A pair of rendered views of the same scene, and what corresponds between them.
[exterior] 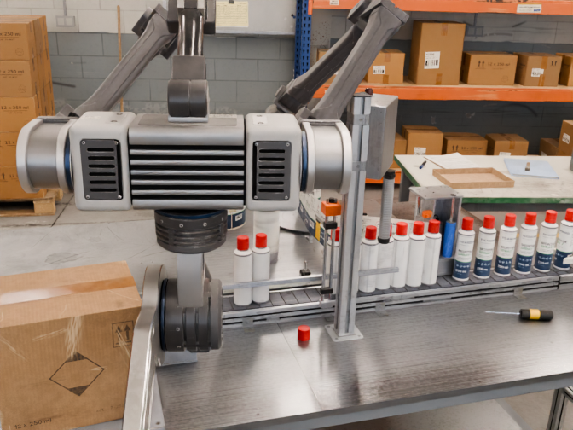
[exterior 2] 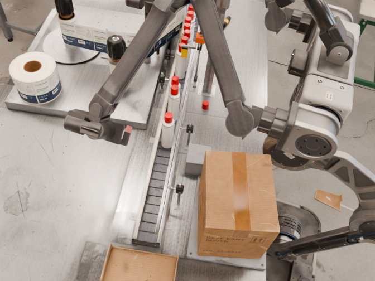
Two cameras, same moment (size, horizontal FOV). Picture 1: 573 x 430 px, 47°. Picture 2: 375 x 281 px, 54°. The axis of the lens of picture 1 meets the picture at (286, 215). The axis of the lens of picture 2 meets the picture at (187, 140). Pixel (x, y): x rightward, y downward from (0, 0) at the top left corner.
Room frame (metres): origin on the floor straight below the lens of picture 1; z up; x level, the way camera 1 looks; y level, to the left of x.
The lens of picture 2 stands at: (1.26, 1.13, 2.21)
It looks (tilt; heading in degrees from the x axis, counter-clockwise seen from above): 54 degrees down; 288
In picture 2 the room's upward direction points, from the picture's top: 7 degrees clockwise
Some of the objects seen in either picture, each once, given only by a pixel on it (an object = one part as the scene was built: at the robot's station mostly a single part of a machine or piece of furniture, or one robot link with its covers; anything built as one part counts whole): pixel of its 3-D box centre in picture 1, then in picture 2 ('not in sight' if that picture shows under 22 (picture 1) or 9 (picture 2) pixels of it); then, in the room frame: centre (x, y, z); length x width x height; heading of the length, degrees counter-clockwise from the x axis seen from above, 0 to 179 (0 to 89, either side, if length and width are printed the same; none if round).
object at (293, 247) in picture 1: (308, 241); (99, 59); (2.21, -0.08, 0.86); 0.80 x 0.67 x 0.05; 106
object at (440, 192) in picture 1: (436, 192); not in sight; (1.96, -0.47, 1.14); 0.14 x 0.11 x 0.01; 106
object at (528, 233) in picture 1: (526, 243); not in sight; (1.94, -0.77, 0.98); 0.05 x 0.05 x 0.20
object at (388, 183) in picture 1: (386, 206); not in sight; (1.69, -0.27, 1.18); 0.04 x 0.04 x 0.21
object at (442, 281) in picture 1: (313, 300); (178, 87); (1.74, -0.09, 0.86); 1.65 x 0.08 x 0.04; 106
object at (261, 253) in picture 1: (260, 268); (174, 94); (1.70, 0.07, 0.98); 0.05 x 0.05 x 0.20
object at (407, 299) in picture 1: (313, 302); (178, 88); (1.74, -0.09, 0.85); 1.65 x 0.11 x 0.05; 106
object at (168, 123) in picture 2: not in sight; (167, 130); (1.63, 0.27, 0.98); 0.05 x 0.05 x 0.20
